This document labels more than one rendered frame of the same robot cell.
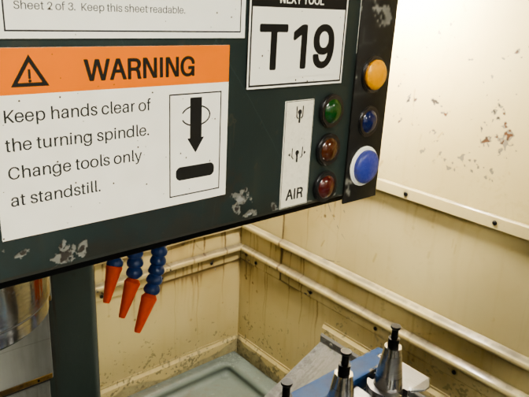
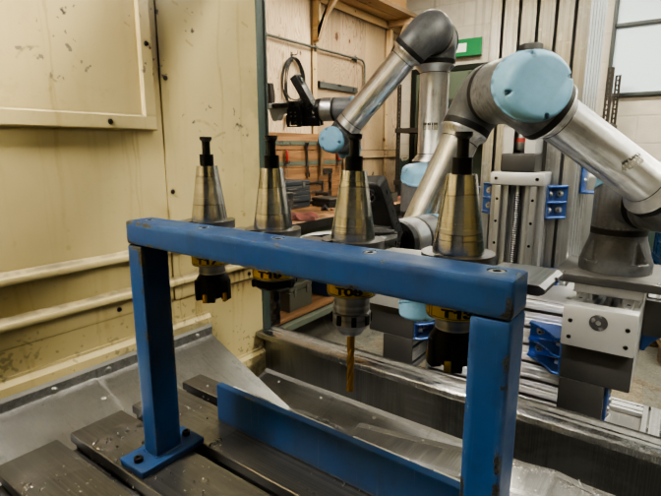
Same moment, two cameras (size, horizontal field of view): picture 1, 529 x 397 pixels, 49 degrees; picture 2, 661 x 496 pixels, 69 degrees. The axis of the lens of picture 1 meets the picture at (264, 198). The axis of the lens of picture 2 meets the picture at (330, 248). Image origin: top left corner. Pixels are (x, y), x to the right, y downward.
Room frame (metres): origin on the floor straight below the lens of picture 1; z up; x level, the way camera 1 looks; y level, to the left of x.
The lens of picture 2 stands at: (0.73, 0.43, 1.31)
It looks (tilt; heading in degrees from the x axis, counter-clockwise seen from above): 12 degrees down; 258
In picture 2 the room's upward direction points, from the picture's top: straight up
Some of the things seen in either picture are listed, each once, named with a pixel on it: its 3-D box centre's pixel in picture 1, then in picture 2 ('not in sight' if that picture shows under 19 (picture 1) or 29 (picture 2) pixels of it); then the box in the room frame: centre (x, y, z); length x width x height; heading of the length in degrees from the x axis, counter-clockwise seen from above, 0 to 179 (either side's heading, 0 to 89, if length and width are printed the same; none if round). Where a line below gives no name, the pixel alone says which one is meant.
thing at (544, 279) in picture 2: not in sight; (521, 276); (0.50, 0.08, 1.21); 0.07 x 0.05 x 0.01; 42
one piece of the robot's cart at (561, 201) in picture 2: not in sight; (520, 200); (-0.06, -0.77, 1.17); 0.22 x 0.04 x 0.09; 132
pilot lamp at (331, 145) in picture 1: (328, 150); not in sight; (0.47, -0.05, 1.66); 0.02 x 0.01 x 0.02; 132
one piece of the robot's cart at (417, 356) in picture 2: not in sight; (423, 331); (0.17, -0.88, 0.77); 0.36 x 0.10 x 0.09; 42
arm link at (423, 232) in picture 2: not in sight; (403, 240); (0.44, -0.33, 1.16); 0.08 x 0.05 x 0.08; 131
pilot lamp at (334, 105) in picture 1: (332, 111); not in sight; (0.47, -0.05, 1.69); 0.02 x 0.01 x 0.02; 132
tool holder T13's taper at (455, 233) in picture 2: not in sight; (459, 214); (0.54, 0.04, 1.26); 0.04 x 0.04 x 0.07
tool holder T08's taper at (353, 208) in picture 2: not in sight; (353, 205); (0.61, -0.04, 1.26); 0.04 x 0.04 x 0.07
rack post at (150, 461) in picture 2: not in sight; (155, 352); (0.83, -0.21, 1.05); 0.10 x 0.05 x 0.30; 42
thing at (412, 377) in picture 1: (408, 377); not in sight; (0.79, -0.25, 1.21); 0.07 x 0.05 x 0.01; 42
